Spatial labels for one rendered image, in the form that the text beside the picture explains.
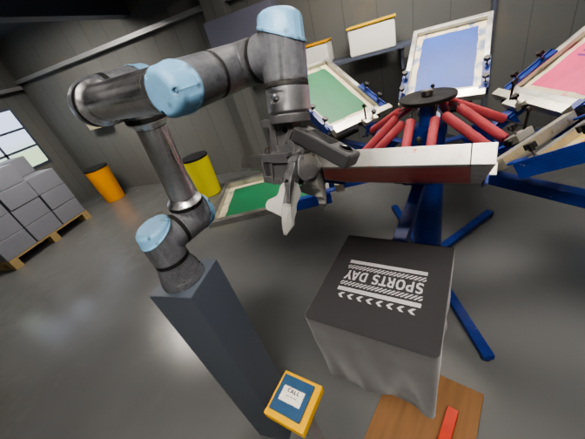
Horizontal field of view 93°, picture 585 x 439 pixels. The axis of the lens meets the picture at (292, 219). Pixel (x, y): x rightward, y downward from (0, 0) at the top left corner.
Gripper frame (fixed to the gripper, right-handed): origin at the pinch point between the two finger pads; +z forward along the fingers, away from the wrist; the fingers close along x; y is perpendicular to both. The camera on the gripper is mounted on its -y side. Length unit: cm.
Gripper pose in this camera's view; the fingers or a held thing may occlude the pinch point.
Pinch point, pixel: (310, 222)
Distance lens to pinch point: 54.2
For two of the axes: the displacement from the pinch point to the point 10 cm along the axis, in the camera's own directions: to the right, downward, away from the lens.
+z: 1.1, 9.4, 3.1
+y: -8.4, -0.8, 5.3
